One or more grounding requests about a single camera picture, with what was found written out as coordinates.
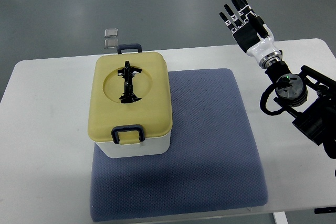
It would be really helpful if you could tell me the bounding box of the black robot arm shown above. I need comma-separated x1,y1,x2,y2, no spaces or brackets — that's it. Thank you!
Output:
260,61,335,159

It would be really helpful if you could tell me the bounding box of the white table leg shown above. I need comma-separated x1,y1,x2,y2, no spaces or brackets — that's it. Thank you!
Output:
272,211,288,224

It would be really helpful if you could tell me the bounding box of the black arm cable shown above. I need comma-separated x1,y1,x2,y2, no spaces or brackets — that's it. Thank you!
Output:
259,84,286,116

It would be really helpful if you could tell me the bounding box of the white storage box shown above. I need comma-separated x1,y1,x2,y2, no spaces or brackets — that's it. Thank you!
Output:
96,131,171,158

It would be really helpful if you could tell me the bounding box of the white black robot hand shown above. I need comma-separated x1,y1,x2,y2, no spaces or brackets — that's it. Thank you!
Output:
219,0,282,69

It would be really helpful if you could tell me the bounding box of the blue grey cushion mat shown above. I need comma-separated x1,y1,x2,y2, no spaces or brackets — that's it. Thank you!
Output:
90,68,268,222

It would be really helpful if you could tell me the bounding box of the upper floor socket plate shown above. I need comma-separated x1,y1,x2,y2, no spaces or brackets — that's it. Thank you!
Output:
104,28,118,38

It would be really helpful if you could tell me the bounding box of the yellow box lid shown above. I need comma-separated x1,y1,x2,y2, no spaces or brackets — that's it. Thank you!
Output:
88,44,173,145

